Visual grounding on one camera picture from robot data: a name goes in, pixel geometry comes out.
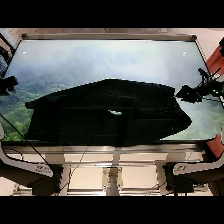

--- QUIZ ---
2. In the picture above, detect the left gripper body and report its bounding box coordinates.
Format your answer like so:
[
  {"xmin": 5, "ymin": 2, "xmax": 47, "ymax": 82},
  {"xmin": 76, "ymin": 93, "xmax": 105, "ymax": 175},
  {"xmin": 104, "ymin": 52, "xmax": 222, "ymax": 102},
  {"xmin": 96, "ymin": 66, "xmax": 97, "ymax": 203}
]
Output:
[{"xmin": 0, "ymin": 75, "xmax": 20, "ymax": 97}]

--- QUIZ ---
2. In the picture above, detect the silver frame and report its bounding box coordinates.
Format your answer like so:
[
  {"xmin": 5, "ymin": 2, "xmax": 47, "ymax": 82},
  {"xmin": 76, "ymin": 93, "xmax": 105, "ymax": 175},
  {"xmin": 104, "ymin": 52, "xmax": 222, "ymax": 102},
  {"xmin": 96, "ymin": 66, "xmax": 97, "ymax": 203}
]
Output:
[{"xmin": 1, "ymin": 32, "xmax": 215, "ymax": 197}]

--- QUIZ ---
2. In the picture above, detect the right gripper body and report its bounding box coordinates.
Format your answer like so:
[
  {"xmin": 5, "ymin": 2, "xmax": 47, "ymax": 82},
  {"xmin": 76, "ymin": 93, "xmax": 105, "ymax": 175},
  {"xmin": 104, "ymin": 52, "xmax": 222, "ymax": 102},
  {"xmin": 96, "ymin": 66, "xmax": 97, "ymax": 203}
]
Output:
[{"xmin": 175, "ymin": 84, "xmax": 204, "ymax": 104}]

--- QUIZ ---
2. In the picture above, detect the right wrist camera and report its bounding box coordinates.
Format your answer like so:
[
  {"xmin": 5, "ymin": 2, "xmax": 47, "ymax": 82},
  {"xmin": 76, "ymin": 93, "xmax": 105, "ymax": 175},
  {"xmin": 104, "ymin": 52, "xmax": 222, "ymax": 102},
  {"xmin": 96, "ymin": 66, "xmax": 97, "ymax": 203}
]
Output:
[{"xmin": 197, "ymin": 67, "xmax": 212, "ymax": 85}]

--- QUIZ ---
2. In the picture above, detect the black cable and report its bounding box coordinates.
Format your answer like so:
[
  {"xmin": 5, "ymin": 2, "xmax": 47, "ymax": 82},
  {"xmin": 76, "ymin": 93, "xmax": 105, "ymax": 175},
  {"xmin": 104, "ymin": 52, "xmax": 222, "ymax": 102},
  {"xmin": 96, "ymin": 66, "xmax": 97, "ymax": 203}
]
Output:
[
  {"xmin": 0, "ymin": 113, "xmax": 52, "ymax": 168},
  {"xmin": 57, "ymin": 145, "xmax": 90, "ymax": 196}
]

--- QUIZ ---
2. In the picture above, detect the black garment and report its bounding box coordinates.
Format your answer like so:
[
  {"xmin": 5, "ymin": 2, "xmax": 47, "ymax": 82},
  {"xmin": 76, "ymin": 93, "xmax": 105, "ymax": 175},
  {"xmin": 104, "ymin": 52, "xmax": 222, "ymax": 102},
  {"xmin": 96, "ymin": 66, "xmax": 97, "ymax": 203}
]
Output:
[{"xmin": 24, "ymin": 78, "xmax": 194, "ymax": 142}]

